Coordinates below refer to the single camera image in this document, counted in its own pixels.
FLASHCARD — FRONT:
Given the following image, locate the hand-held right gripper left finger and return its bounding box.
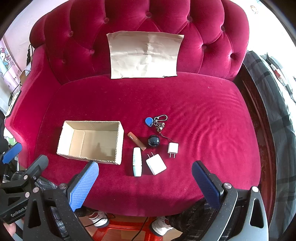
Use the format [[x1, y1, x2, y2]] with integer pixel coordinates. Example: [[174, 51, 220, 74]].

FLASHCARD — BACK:
[[22, 161, 100, 241]]

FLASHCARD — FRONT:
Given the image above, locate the keychain with blue fob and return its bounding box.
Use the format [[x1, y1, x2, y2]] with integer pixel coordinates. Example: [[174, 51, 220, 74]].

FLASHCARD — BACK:
[[144, 114, 176, 142]]

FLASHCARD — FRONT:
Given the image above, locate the glossy black ball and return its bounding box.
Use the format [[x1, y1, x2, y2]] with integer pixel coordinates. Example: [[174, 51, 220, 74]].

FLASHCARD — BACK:
[[147, 135, 159, 147]]

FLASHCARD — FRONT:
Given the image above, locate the brown lipstick tube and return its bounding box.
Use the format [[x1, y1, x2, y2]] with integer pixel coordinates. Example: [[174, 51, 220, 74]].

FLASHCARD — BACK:
[[128, 132, 147, 151]]

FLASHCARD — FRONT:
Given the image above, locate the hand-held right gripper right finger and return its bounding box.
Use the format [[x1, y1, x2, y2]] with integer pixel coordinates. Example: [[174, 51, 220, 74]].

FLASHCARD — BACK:
[[192, 161, 269, 241]]

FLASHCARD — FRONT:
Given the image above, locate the grey plaid blanket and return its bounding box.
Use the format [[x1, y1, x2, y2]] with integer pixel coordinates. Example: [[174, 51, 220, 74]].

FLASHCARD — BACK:
[[240, 51, 296, 232]]

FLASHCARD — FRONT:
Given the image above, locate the red velvet tufted sofa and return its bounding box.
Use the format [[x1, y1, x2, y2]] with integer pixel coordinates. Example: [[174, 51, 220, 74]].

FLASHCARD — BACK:
[[5, 0, 278, 218]]

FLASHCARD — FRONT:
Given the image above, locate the black power cord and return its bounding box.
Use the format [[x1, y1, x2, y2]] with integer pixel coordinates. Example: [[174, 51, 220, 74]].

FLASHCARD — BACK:
[[26, 43, 34, 64]]

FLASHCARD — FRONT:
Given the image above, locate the creased brown paper sheet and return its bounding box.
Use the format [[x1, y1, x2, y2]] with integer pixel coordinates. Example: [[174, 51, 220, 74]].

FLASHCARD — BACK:
[[106, 31, 185, 80]]

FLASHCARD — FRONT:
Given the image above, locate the red plastic stool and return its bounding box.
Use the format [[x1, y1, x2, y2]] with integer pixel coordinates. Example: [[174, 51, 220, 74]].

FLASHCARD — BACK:
[[92, 214, 185, 241]]

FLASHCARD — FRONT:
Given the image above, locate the cartoon cat wall poster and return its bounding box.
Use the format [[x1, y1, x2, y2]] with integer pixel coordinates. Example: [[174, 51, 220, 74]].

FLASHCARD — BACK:
[[0, 39, 22, 112]]

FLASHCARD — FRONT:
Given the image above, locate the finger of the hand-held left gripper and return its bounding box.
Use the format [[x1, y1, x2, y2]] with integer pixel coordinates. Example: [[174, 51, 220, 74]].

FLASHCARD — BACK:
[[0, 142, 23, 164], [14, 155, 49, 186]]

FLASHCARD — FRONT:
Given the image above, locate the cardboard box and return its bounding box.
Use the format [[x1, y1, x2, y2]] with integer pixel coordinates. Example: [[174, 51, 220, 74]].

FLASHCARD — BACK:
[[56, 120, 124, 165]]

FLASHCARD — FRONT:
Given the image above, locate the white sneaker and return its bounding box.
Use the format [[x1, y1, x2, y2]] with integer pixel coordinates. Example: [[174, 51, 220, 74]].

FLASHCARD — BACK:
[[88, 210, 110, 229], [150, 217, 176, 237]]

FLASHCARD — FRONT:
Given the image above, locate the white cosmetic bottle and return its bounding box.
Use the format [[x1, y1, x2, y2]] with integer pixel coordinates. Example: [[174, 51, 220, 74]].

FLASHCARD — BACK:
[[132, 147, 142, 177]]

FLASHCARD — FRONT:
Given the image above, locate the large white charger plug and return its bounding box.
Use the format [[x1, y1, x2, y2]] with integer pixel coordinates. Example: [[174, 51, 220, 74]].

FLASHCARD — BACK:
[[146, 152, 167, 176]]

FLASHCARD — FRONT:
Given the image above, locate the thin black floor cable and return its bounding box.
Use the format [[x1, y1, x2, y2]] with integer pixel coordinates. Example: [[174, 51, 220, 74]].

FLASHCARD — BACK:
[[132, 217, 149, 241]]

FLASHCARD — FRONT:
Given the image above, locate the small white charger plug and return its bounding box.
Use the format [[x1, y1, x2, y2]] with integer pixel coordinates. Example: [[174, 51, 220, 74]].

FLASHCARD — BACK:
[[167, 142, 179, 159]]

